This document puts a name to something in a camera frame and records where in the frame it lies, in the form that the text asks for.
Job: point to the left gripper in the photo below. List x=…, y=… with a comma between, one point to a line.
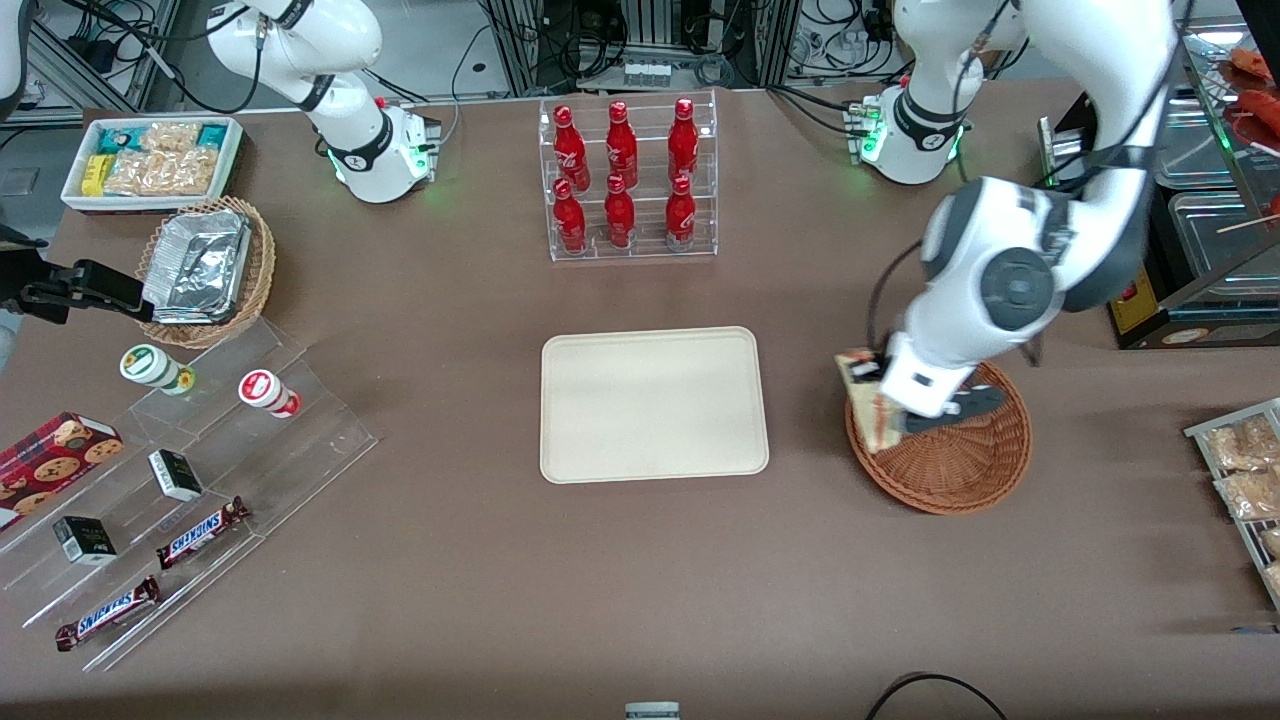
x=879, y=370

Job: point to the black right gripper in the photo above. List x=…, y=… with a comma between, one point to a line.
x=22, y=277

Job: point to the triangle sandwich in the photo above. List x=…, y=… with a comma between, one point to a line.
x=880, y=425

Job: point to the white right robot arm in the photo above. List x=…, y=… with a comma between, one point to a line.
x=370, y=150

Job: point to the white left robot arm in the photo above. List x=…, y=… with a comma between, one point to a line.
x=960, y=320

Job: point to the silver foil tray stack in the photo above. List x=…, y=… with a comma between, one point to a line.
x=195, y=265

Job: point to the brown wicker basket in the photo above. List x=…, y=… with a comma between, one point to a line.
x=960, y=470

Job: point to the light wicker basket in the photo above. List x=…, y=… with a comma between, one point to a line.
x=262, y=270

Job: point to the cream plastic tray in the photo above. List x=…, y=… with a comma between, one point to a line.
x=650, y=405

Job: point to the tray of packaged cookies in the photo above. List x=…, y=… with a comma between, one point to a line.
x=1200, y=430

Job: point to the white snack bin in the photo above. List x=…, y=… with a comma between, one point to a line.
x=70, y=195

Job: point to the green lid snack cup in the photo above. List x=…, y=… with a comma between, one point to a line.
x=150, y=365

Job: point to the yellow snack packet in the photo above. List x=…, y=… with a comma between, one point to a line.
x=95, y=175

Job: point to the rice cracker bag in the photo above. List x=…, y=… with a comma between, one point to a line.
x=160, y=172

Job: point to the teal snack packet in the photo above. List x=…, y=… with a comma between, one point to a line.
x=115, y=141
x=211, y=136

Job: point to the red cookie box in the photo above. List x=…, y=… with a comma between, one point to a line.
x=55, y=455

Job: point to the red lid snack cup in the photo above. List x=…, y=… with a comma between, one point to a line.
x=262, y=388

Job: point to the small black carton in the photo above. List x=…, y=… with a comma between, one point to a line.
x=176, y=474
x=85, y=540

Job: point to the red cola bottle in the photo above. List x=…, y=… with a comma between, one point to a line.
x=570, y=220
x=680, y=215
x=619, y=215
x=683, y=140
x=570, y=150
x=621, y=145

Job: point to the clear acrylic bottle rack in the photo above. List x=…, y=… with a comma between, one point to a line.
x=645, y=255

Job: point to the clear acrylic stepped display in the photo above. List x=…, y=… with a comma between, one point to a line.
x=300, y=440

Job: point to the Snickers chocolate bar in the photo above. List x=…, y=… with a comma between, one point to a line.
x=108, y=612
x=200, y=533

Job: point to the white power strip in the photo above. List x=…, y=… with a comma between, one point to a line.
x=647, y=74

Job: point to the clear bag of crackers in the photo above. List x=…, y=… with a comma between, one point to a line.
x=1240, y=445
x=1250, y=493

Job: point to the small grey device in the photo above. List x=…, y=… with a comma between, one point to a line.
x=652, y=711

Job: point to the red sausage on skewer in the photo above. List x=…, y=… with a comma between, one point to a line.
x=1255, y=63
x=1262, y=110

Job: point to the aluminium equipment rack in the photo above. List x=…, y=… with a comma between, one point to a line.
x=520, y=45

